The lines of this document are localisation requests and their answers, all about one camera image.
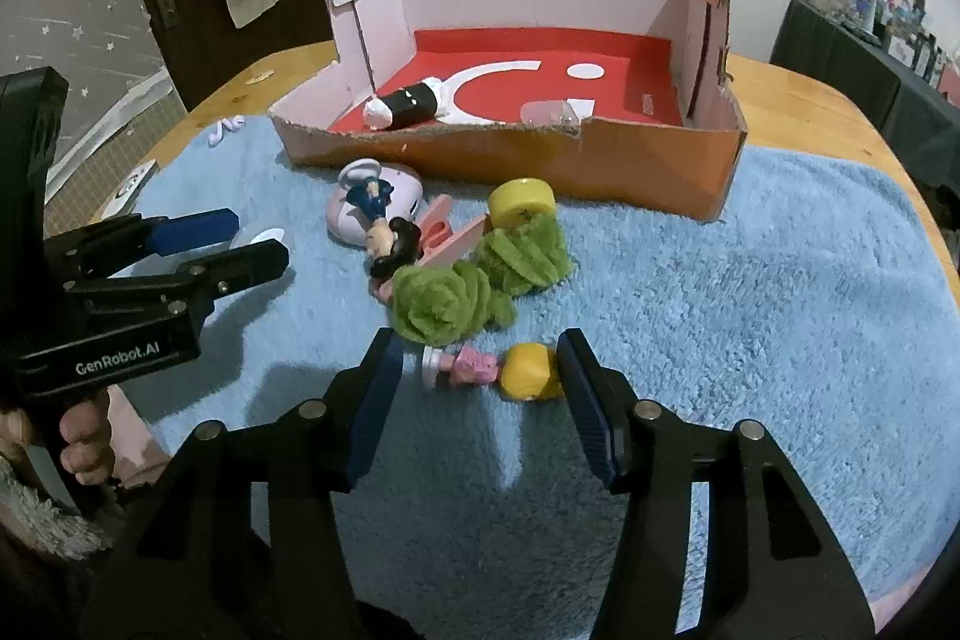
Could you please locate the clutter of small items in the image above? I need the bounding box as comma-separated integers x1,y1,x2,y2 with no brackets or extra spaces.
846,0,960,103

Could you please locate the pink hair clip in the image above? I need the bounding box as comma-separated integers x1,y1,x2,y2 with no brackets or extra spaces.
415,194,492,271

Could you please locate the clear round lid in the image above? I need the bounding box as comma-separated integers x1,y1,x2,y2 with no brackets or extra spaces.
229,225,287,251

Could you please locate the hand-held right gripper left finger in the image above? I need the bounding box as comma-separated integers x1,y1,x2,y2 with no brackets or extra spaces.
79,326,407,640

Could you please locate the white rectangular device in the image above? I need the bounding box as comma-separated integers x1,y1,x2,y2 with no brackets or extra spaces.
101,160,158,218

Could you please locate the pink earbud case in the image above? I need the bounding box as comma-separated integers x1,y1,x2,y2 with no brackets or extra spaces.
326,164,430,247

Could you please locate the black-clothed side table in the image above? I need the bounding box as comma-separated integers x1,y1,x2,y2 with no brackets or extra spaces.
769,0,960,185

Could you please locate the orange cardboard box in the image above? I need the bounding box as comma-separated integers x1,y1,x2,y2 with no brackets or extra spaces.
268,0,749,223

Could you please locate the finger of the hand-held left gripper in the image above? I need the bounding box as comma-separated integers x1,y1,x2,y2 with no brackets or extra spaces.
43,207,241,285
64,239,290,330

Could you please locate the small clear plastic case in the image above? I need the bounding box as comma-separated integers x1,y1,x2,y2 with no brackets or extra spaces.
521,98,580,130

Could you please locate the yellow cylinder toy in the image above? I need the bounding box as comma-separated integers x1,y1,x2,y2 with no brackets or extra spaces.
487,177,557,230

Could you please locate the blue fluffy mat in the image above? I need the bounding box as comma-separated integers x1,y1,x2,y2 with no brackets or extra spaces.
97,113,960,620

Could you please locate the green plush flower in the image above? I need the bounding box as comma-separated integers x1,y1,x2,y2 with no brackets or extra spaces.
388,261,518,345
476,212,575,296

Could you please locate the person's left hand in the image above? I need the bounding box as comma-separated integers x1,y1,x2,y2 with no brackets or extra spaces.
0,389,121,491

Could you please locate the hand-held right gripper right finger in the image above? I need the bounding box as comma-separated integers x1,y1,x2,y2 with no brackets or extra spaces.
556,328,878,640

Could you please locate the yellow-haired pink dress figurine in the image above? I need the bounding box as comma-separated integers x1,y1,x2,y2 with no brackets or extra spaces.
420,342,565,402

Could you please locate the black-haired blue dress figurine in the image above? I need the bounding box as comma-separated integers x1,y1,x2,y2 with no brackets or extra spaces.
336,158,430,304

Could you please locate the black and white sushi toy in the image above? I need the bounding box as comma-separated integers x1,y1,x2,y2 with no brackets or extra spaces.
363,77,460,132

